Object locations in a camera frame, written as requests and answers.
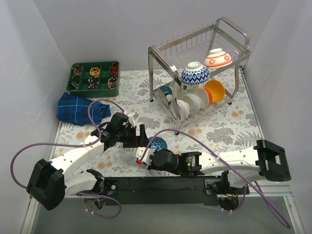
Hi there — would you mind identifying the stainless steel dish rack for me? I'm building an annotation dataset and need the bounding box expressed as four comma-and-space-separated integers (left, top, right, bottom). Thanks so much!
148, 17, 251, 121

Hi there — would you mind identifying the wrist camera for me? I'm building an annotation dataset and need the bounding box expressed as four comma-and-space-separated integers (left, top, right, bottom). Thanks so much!
136, 147, 155, 166
127, 112, 138, 127

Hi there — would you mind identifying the brown rolled tie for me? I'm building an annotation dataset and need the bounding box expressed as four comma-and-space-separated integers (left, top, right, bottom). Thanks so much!
72, 64, 82, 78

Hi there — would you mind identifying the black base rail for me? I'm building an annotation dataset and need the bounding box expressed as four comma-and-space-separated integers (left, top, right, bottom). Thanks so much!
94, 176, 251, 205

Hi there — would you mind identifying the blue white patterned bowl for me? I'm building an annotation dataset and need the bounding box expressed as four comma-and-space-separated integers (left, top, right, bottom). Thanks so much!
181, 61, 210, 85

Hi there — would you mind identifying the orange flower patterned plate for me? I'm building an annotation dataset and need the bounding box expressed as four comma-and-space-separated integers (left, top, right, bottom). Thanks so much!
176, 87, 188, 99

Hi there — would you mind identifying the teal rimmed white bowl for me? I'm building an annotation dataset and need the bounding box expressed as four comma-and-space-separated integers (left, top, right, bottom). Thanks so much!
157, 85, 172, 106

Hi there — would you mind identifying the orange black rolled tie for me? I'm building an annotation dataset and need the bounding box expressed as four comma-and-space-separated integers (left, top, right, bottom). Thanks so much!
109, 62, 119, 76

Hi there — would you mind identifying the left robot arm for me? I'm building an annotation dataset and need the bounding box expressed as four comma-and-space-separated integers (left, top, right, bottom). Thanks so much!
26, 112, 148, 210

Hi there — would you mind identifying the blue plaid cloth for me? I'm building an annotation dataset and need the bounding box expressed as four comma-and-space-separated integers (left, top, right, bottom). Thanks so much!
57, 93, 111, 126

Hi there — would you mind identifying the orange white patterned bowl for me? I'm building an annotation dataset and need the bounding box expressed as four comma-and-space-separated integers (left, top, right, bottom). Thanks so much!
204, 48, 233, 69

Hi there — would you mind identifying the white bowl middle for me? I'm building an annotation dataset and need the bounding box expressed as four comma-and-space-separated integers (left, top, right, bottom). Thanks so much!
182, 94, 201, 115

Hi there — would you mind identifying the red diamond patterned bowl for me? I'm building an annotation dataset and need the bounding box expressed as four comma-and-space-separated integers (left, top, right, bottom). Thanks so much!
149, 136, 168, 151

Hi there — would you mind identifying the green compartment tray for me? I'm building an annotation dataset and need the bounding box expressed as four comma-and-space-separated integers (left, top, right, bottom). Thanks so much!
66, 61, 120, 98

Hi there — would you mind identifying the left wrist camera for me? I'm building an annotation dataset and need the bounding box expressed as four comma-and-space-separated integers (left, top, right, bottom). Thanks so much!
127, 112, 138, 127

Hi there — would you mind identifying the dark floral rolled tie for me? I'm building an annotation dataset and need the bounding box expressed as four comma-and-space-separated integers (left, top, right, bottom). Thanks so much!
88, 76, 99, 90

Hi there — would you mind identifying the green patterned plate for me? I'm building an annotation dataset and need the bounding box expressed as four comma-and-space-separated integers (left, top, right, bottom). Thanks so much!
185, 85, 199, 94

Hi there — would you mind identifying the aluminium frame rail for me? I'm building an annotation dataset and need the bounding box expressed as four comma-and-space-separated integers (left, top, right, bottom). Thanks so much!
65, 181, 293, 197

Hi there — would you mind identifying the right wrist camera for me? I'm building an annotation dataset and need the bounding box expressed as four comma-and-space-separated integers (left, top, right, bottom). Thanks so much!
136, 147, 155, 166

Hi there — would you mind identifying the yellow rolled tie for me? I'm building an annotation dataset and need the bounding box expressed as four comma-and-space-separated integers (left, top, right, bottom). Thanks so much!
90, 67, 100, 77

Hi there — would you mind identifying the white bowl front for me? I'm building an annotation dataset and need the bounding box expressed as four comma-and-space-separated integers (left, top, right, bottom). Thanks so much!
170, 99, 190, 122

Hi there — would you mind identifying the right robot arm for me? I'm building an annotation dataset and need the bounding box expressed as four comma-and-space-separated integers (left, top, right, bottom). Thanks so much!
143, 139, 291, 194

